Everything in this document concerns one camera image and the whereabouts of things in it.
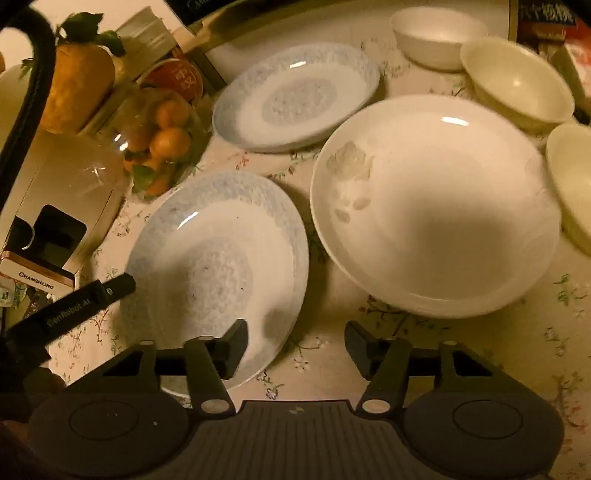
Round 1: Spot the clear glass jar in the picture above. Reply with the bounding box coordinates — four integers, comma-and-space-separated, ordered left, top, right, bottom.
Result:
95, 88, 211, 204

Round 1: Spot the red labelled jar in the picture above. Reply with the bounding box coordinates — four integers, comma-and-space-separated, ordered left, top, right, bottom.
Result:
139, 58, 204, 104

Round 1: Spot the white rose print plate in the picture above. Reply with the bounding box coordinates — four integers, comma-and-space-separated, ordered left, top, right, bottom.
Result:
310, 95, 561, 319

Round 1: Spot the stack of white paper cups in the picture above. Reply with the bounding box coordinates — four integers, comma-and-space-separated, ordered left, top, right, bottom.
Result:
113, 9, 183, 63

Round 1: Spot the floral tablecloth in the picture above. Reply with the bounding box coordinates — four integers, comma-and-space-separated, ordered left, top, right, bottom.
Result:
46, 28, 591, 416

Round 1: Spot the white air fryer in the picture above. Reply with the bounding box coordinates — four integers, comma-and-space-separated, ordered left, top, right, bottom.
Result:
0, 60, 127, 296

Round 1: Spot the large orange fruit with leaves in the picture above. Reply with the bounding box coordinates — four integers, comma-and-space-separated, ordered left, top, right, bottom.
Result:
39, 14, 125, 134

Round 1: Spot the white bowl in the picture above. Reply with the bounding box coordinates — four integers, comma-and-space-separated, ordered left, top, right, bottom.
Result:
390, 7, 490, 71

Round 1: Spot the cream bowl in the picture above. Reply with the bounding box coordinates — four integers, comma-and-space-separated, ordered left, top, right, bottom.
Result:
459, 36, 577, 136
546, 122, 591, 257

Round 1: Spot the pile of small oranges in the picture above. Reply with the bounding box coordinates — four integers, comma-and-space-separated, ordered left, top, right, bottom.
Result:
124, 99, 195, 195

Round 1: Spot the black microwave oven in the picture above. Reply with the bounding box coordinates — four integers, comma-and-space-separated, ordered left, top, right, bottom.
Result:
166, 0, 333, 29

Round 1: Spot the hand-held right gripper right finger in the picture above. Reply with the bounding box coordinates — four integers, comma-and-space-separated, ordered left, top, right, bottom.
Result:
344, 320, 503, 415

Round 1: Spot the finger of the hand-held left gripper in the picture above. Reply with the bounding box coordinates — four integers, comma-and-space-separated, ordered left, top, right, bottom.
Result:
95, 272, 137, 305

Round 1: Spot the blue patterned plate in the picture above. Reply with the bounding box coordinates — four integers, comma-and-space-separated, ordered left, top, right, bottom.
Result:
212, 42, 382, 153
124, 170, 310, 398

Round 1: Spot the red cardboard box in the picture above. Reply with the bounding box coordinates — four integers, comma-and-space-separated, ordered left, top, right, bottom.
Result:
516, 0, 583, 51

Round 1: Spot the black cable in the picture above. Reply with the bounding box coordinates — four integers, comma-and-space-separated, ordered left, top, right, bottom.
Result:
0, 11, 58, 199

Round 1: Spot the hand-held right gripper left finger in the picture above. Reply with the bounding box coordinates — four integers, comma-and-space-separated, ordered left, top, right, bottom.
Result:
92, 318, 250, 415

